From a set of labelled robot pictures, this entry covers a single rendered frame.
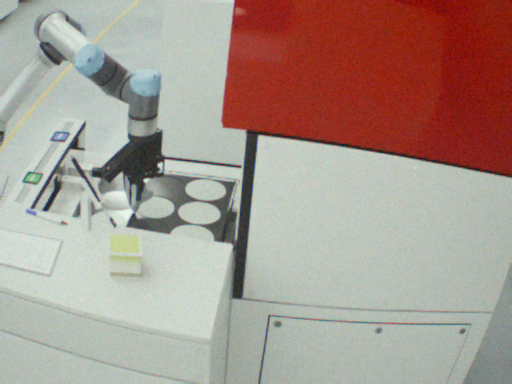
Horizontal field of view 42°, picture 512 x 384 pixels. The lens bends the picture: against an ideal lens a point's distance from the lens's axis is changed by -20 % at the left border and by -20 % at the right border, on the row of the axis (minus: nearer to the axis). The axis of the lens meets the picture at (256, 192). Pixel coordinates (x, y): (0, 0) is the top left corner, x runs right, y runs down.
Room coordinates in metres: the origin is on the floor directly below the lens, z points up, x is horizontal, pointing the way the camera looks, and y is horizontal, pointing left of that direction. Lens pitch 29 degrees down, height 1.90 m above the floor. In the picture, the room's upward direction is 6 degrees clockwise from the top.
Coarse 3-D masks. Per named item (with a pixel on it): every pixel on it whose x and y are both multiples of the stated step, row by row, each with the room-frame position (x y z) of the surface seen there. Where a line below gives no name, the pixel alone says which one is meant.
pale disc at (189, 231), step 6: (180, 228) 1.60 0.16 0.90; (186, 228) 1.60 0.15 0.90; (192, 228) 1.61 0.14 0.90; (198, 228) 1.61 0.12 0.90; (204, 228) 1.61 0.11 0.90; (174, 234) 1.57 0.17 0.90; (180, 234) 1.57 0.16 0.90; (186, 234) 1.58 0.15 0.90; (192, 234) 1.58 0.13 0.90; (198, 234) 1.58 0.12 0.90; (204, 234) 1.59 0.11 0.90; (210, 234) 1.59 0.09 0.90; (210, 240) 1.56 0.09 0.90
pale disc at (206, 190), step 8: (192, 184) 1.81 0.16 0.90; (200, 184) 1.81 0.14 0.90; (208, 184) 1.82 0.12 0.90; (216, 184) 1.82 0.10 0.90; (192, 192) 1.77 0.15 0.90; (200, 192) 1.77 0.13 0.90; (208, 192) 1.78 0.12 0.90; (216, 192) 1.78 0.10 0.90; (224, 192) 1.79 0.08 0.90; (208, 200) 1.74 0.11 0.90
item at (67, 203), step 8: (64, 192) 1.73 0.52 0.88; (72, 192) 1.74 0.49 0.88; (56, 200) 1.68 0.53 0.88; (64, 200) 1.69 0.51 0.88; (72, 200) 1.69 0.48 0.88; (80, 200) 1.70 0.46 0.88; (56, 208) 1.64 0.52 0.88; (64, 208) 1.65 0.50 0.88; (72, 208) 1.65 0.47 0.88; (80, 208) 1.70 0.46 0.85; (72, 216) 1.62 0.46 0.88
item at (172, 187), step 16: (176, 176) 1.84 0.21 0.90; (112, 192) 1.73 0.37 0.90; (160, 192) 1.76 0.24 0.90; (176, 192) 1.76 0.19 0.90; (112, 208) 1.65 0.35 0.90; (128, 208) 1.66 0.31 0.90; (176, 208) 1.69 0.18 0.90; (224, 208) 1.71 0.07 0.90; (128, 224) 1.59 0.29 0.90; (144, 224) 1.60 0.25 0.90; (160, 224) 1.61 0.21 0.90; (176, 224) 1.61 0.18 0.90; (192, 224) 1.62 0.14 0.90; (208, 224) 1.63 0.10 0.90
